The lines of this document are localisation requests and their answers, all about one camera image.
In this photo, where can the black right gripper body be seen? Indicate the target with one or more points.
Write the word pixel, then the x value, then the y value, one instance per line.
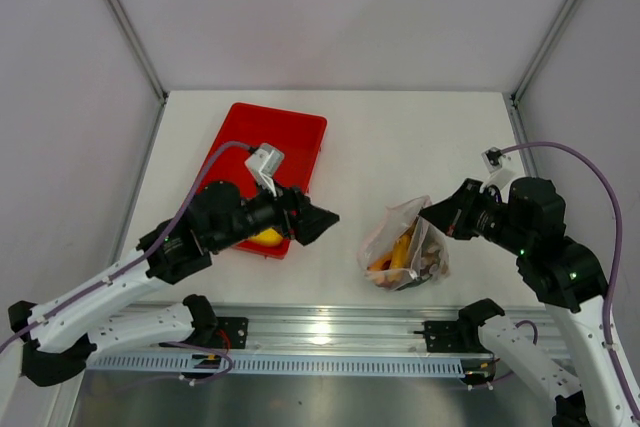
pixel 489 220

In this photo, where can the red plastic tray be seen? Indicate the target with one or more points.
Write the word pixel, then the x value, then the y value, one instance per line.
pixel 298 135

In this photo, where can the clear zip top bag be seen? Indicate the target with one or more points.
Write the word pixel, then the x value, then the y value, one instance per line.
pixel 396 221

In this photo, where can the right aluminium frame post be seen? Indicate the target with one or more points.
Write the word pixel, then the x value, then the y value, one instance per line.
pixel 551 37

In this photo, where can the slotted grey cable duct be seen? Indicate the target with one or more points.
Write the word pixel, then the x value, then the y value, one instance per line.
pixel 247 363

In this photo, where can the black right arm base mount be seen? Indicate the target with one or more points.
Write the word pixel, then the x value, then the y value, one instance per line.
pixel 450 337

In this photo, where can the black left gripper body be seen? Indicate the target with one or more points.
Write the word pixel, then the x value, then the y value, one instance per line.
pixel 267 211

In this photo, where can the left aluminium frame post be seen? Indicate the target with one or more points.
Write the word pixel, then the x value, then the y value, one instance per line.
pixel 132 39

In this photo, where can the aluminium frame post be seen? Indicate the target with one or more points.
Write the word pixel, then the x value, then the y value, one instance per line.
pixel 551 37
pixel 132 39

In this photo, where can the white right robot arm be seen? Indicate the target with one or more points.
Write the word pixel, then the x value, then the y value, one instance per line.
pixel 567 278

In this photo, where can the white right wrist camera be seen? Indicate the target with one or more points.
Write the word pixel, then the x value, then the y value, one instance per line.
pixel 500 172

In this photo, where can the yellow mango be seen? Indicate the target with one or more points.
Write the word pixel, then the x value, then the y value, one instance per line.
pixel 268 238

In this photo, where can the aluminium rail profile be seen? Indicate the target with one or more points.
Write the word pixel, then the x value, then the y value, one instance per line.
pixel 320 329

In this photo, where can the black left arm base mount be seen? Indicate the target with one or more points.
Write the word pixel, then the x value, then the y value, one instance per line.
pixel 231 334

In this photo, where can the tan longan fruit bunch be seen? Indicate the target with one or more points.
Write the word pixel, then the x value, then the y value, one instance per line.
pixel 434 261

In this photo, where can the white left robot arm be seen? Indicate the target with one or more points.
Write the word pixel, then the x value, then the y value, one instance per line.
pixel 60 338

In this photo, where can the sliced cured ham piece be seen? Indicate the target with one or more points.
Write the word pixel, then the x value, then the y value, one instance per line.
pixel 383 276

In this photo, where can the orange ginger root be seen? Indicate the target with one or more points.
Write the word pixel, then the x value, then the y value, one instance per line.
pixel 397 258

